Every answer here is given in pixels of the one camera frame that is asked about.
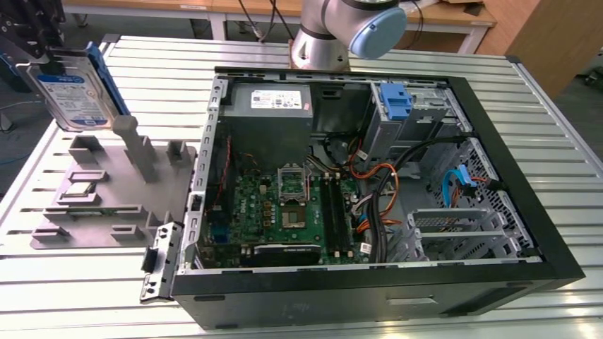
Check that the grey parts rack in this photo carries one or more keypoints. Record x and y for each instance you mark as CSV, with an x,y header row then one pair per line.
x,y
118,197

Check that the grey power supply unit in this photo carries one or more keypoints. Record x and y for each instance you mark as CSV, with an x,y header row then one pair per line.
x,y
268,141

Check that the white-clip RAM slot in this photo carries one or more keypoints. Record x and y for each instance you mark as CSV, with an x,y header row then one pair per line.
x,y
344,212
331,212

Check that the black PC case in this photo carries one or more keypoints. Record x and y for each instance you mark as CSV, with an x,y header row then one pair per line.
x,y
330,300

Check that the black-clip RAM slot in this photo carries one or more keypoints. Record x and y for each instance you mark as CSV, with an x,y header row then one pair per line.
x,y
324,212
338,212

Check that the blue plastic drive latch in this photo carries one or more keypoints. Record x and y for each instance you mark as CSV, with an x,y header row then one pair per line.
x,y
395,100

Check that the CPU socket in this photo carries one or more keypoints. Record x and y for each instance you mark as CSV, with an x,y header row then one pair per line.
x,y
296,216

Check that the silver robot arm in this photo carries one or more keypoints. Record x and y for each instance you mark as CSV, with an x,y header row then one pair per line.
x,y
320,35

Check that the black case fan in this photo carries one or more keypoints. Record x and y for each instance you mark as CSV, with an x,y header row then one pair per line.
x,y
226,192

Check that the hard disk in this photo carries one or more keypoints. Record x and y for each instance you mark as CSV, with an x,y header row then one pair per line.
x,y
71,95

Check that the silver disk bay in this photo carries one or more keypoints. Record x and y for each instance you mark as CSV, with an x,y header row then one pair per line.
x,y
452,213

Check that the wooden desk white frame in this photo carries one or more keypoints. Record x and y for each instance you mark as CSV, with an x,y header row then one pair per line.
x,y
447,19
142,10

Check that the brown wooden cabinet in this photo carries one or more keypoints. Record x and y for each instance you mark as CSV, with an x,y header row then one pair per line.
x,y
555,42

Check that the silver CPU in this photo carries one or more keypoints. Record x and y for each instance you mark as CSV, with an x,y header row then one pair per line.
x,y
80,190

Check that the blue expansion slot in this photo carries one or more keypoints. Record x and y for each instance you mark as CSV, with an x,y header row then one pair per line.
x,y
220,234

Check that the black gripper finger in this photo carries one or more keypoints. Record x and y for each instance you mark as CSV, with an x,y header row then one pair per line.
x,y
26,35
54,35

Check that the silver drive cage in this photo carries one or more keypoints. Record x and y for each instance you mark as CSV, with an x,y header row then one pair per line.
x,y
383,137

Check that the green motherboard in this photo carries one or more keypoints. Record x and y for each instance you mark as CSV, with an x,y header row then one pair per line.
x,y
256,226

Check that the black graphics card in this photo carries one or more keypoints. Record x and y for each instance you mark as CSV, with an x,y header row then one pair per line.
x,y
283,255

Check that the green RAM stick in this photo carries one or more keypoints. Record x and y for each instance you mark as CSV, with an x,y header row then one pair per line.
x,y
92,212

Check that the grey card retention bracket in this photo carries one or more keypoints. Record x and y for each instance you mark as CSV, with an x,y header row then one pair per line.
x,y
164,254

